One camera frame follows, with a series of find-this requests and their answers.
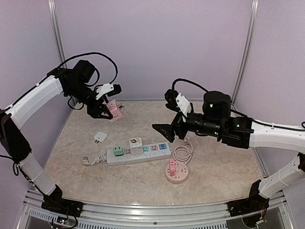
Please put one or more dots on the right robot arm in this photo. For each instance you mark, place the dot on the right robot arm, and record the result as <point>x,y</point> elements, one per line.
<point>240,132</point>

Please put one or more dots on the green cube plug adapter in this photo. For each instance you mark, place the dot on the green cube plug adapter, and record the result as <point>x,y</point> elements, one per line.
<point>118,151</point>

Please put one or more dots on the aluminium front frame rail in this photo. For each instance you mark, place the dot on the aluminium front frame rail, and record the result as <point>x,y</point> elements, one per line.
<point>94,215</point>

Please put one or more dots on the pink round socket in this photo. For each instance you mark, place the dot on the pink round socket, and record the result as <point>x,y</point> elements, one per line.
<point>181,173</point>

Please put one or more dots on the left aluminium corner post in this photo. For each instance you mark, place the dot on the left aluminium corner post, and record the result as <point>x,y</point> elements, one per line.
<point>56,29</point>

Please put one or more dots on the white cube adapter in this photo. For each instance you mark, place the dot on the white cube adapter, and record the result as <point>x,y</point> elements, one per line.
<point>136,147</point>

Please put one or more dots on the pink cube socket adapter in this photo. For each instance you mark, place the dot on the pink cube socket adapter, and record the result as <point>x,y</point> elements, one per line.
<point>115,110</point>

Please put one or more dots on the pink plug adapter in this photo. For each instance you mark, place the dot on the pink plug adapter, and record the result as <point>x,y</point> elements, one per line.
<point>172,167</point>

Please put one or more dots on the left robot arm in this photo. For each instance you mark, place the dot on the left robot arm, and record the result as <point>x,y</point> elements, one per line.
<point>69,82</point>

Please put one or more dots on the white small plug adapter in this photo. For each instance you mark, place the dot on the white small plug adapter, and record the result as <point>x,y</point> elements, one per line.
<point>100,137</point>

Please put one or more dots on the white power strip cord plug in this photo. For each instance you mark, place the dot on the white power strip cord plug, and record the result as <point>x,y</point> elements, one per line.
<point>95,161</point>

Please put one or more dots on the aluminium corner post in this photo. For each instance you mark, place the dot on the aluminium corner post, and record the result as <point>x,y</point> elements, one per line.
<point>56,29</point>
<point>247,50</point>

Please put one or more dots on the right aluminium corner post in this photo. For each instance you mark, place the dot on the right aluminium corner post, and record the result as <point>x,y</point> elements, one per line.
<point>247,50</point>

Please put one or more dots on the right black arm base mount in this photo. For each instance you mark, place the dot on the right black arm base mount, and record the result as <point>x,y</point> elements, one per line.
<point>254,202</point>

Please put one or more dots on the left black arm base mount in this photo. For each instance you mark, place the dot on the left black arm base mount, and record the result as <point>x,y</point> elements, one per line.
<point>56,203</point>

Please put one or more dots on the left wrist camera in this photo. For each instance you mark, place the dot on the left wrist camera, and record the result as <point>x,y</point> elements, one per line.
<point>108,89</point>

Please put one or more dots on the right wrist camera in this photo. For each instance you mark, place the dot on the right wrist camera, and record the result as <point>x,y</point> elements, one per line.
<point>178,102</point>

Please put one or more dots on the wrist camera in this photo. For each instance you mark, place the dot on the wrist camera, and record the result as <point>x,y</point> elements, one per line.
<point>178,102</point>
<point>108,89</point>

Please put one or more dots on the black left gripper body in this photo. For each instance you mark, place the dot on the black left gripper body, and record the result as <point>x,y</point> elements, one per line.
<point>91,109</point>

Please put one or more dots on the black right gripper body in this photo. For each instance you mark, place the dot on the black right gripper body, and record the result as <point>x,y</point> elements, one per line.
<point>177,124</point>

